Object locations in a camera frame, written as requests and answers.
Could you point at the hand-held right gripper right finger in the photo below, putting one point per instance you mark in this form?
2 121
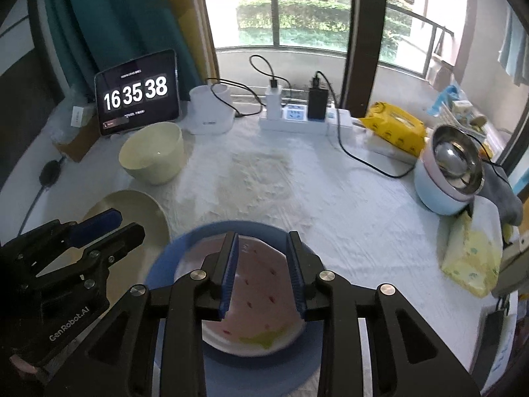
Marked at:
295 275

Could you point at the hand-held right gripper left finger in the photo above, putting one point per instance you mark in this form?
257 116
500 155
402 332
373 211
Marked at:
227 275

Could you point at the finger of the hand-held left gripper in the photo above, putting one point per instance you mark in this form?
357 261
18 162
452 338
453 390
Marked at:
97 225
124 238

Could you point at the cream plate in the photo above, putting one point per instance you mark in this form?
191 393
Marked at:
140 211

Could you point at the pink and white bowl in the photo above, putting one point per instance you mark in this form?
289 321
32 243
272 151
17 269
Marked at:
260 281

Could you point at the large blue bowl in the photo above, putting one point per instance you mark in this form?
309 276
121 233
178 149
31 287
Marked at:
264 374

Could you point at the black round plug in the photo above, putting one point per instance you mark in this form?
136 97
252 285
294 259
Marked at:
49 173

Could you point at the cream bowl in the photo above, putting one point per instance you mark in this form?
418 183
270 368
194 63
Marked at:
153 157

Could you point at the cardboard box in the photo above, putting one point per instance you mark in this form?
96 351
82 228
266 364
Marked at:
78 136

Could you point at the tablet showing clock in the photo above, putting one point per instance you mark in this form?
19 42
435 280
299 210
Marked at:
136 91

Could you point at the white round-cornered container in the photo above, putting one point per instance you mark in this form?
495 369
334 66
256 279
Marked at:
208 111

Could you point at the white power strip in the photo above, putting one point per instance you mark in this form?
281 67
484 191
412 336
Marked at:
295 122

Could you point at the white charger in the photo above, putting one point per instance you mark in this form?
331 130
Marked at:
272 101

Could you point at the yellow-green tissue pack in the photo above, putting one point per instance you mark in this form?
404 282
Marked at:
471 260

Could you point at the yellow wipes pack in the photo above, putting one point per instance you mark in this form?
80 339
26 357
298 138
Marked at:
392 126

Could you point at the steel bowl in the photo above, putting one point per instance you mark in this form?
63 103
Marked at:
454 157

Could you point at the black flat device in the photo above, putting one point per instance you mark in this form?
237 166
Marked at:
494 335

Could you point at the teal curtain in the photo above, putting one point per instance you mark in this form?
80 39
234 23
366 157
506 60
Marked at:
115 16

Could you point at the grey cloth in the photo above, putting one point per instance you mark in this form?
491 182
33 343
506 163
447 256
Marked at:
502 196

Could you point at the blue plastic bag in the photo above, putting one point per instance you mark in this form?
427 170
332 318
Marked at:
444 99

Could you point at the hanging light blue towel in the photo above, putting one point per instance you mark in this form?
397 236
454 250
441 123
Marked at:
516 49

